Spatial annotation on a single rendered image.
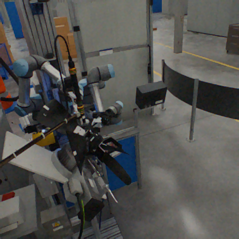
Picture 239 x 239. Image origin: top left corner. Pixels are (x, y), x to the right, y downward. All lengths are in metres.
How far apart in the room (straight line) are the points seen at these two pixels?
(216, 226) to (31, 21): 2.51
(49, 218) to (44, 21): 1.57
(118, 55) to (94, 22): 0.59
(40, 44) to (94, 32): 1.16
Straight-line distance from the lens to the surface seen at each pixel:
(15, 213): 1.39
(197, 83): 2.83
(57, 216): 1.43
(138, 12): 3.30
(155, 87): 1.85
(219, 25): 11.09
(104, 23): 3.10
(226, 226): 2.40
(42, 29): 2.06
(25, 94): 1.80
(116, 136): 1.92
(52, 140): 1.74
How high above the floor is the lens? 1.95
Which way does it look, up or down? 30 degrees down
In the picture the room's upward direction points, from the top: 6 degrees counter-clockwise
